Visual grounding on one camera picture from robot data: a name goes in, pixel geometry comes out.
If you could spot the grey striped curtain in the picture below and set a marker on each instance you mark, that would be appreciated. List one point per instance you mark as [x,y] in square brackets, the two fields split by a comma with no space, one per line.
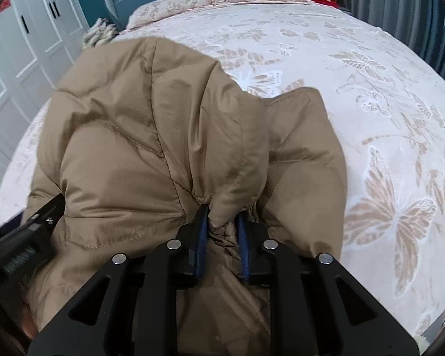
[404,11]

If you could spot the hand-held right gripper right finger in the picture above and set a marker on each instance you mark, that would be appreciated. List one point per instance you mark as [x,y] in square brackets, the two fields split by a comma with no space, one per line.
[243,248]

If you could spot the red paper decoration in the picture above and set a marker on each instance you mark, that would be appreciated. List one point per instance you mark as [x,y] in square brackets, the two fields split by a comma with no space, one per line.
[3,5]

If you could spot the tan padded coat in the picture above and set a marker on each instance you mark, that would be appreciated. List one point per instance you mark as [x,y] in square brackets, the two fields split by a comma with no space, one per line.
[133,137]

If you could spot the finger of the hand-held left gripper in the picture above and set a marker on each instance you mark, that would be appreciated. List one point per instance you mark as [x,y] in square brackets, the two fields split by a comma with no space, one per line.
[46,211]

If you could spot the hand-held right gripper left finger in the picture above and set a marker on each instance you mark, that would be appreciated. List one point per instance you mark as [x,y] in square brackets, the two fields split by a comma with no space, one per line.
[202,244]

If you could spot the pile of pale cloths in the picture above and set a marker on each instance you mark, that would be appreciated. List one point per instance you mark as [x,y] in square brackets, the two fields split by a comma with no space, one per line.
[100,33]

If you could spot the white floral bedspread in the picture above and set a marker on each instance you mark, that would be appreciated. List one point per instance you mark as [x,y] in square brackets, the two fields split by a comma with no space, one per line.
[356,81]

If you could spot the person's left hand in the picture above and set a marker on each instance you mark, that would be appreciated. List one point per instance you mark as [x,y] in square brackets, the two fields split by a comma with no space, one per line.
[29,326]

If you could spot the white wardrobe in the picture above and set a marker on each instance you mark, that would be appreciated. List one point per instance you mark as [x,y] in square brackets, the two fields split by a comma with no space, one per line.
[40,37]

